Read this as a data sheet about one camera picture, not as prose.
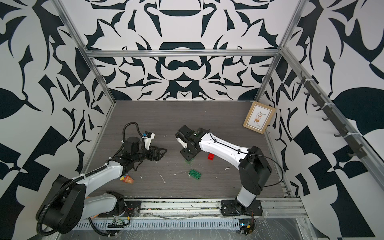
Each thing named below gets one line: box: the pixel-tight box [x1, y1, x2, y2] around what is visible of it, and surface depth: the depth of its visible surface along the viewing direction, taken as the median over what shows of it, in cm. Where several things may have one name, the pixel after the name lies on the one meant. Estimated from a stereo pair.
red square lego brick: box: [207, 153, 215, 161], surface depth 91 cm
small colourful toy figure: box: [120, 175, 135, 184], surface depth 83 cm
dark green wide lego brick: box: [189, 169, 202, 180], surface depth 87 cm
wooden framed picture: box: [242, 100, 276, 135], surface depth 101 cm
